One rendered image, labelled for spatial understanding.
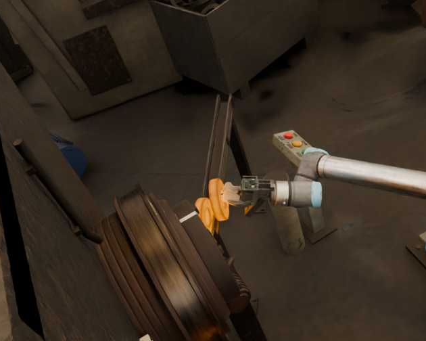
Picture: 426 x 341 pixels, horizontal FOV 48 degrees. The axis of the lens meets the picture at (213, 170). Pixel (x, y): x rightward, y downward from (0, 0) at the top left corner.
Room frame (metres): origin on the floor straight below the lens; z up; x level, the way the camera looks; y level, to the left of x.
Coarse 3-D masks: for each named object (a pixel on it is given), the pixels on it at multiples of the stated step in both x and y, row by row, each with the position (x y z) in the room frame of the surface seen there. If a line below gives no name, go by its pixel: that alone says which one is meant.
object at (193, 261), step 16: (160, 208) 0.78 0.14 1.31; (176, 224) 0.75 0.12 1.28; (176, 240) 0.69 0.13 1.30; (192, 256) 0.67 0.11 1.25; (192, 272) 0.63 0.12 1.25; (208, 272) 0.65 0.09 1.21; (208, 288) 0.62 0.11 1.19; (208, 304) 0.59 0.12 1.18; (224, 304) 0.62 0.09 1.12; (224, 320) 0.58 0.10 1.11
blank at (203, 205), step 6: (204, 198) 1.31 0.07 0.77; (198, 204) 1.28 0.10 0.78; (204, 204) 1.28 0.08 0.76; (210, 204) 1.33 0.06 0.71; (204, 210) 1.26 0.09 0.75; (210, 210) 1.31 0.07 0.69; (204, 216) 1.25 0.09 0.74; (210, 216) 1.29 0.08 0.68; (204, 222) 1.23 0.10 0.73; (210, 222) 1.27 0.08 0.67; (210, 228) 1.25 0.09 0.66
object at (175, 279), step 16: (128, 208) 0.80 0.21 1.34; (144, 208) 0.78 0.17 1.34; (128, 224) 0.75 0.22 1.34; (144, 224) 0.73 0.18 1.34; (160, 224) 0.71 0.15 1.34; (144, 240) 0.70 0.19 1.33; (160, 240) 0.68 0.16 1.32; (160, 256) 0.65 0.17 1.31; (176, 256) 0.64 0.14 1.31; (160, 272) 0.63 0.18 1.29; (176, 272) 0.62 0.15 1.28; (176, 288) 0.60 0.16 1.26; (192, 288) 0.59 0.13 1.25; (176, 304) 0.58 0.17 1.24; (192, 304) 0.57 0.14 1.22; (192, 320) 0.56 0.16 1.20; (208, 320) 0.56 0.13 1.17; (192, 336) 0.54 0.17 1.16; (208, 336) 0.55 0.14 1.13; (224, 336) 0.54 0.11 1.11
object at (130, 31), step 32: (0, 0) 3.45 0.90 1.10; (32, 0) 3.44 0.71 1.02; (64, 0) 3.43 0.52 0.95; (96, 0) 3.39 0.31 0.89; (128, 0) 3.33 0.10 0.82; (32, 32) 3.44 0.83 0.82; (64, 32) 3.43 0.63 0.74; (96, 32) 3.41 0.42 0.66; (128, 32) 3.42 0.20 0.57; (160, 32) 3.41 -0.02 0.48; (64, 64) 3.41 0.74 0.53; (96, 64) 3.42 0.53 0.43; (128, 64) 3.42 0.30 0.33; (160, 64) 3.41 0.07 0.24; (64, 96) 3.44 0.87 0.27; (96, 96) 3.44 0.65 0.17; (128, 96) 3.43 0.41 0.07
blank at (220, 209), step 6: (210, 180) 1.26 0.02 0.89; (216, 180) 1.24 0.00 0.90; (210, 186) 1.22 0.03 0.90; (216, 186) 1.21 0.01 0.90; (222, 186) 1.27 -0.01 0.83; (210, 192) 1.20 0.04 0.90; (216, 192) 1.19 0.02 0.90; (210, 198) 1.18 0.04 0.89; (216, 198) 1.17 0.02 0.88; (216, 204) 1.16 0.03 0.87; (222, 204) 1.18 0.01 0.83; (228, 204) 1.24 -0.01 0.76; (216, 210) 1.15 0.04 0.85; (222, 210) 1.15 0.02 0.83; (228, 210) 1.21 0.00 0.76; (216, 216) 1.15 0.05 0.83; (222, 216) 1.14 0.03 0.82; (228, 216) 1.18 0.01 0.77
